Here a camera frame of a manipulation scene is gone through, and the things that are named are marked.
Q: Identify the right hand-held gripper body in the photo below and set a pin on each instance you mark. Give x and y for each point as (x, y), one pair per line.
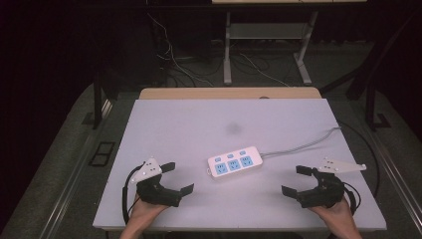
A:
(325, 194)

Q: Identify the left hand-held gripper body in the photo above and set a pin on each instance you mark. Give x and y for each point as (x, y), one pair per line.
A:
(156, 194)

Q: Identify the white power strip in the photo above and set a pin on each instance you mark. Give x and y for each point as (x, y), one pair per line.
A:
(235, 162)

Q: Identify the person's left hand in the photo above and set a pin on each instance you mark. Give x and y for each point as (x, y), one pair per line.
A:
(144, 212)

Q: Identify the person's right hand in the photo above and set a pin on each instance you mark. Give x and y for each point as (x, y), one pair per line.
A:
(335, 215)

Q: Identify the white table board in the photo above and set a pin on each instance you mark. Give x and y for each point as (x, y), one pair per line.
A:
(199, 132)

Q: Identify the wooden table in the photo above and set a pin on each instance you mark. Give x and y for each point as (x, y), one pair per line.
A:
(229, 93)

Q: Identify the black metal stand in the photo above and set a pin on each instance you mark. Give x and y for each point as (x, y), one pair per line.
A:
(98, 99)
(371, 83)

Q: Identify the aluminium floor rail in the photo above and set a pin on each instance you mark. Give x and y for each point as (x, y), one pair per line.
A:
(398, 169)
(79, 166)

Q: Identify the white metal desk frame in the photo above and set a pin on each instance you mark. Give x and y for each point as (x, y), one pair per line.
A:
(265, 30)

